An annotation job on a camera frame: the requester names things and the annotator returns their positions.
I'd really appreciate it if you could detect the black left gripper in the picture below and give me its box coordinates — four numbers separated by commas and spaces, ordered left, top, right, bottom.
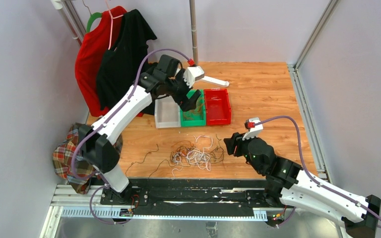
166, 69, 201, 112

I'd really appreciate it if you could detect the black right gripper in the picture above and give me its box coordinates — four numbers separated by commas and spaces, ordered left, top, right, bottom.
224, 129, 263, 174

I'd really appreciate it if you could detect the orange cable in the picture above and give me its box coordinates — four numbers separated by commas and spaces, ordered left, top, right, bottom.
182, 98, 206, 121

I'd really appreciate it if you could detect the cable bundle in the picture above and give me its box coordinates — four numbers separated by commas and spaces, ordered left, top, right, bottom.
169, 133, 226, 179

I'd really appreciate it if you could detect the thin black cable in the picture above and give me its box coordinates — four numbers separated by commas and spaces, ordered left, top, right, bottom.
125, 143, 172, 179

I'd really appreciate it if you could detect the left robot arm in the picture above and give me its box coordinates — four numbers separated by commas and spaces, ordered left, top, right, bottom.
76, 55, 204, 205

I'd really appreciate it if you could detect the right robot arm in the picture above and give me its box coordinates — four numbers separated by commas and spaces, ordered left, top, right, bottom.
224, 132, 381, 238

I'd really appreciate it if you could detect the white plastic bin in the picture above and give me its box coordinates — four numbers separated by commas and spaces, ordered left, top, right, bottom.
154, 97, 181, 129

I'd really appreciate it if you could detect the green plastic bin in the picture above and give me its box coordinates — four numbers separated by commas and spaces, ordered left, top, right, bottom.
179, 90, 206, 127

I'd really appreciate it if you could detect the red plastic bin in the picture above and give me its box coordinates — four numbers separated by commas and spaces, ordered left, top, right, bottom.
203, 88, 232, 126

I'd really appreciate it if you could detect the white stand with metal pole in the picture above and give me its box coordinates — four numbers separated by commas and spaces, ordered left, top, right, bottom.
166, 0, 230, 88

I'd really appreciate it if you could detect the black t-shirt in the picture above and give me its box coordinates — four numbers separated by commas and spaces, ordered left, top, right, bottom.
96, 9, 158, 110

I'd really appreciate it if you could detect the red t-shirt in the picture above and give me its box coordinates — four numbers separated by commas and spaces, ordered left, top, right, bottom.
74, 6, 127, 117

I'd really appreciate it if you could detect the pink clothes hanger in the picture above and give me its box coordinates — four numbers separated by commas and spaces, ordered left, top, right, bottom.
105, 0, 124, 50

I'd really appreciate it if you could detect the green clothes hanger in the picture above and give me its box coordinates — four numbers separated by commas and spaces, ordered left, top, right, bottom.
86, 12, 102, 33

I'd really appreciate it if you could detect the plaid flannel shirt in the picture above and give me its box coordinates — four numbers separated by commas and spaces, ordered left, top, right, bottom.
52, 122, 124, 195

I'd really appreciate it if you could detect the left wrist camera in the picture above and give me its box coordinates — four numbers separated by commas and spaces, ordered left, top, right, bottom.
183, 59, 205, 89

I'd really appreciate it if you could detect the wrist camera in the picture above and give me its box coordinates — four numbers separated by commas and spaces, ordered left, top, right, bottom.
183, 59, 205, 89
243, 117, 263, 140

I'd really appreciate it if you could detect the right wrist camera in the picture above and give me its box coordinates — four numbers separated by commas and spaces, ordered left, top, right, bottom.
243, 117, 263, 140

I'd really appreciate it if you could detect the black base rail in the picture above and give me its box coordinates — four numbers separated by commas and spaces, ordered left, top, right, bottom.
100, 178, 285, 218

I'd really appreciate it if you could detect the clothes rack metal frame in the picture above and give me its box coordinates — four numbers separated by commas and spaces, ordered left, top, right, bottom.
50, 0, 86, 46

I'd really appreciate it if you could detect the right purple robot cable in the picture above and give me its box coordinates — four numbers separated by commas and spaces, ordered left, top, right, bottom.
250, 115, 381, 238

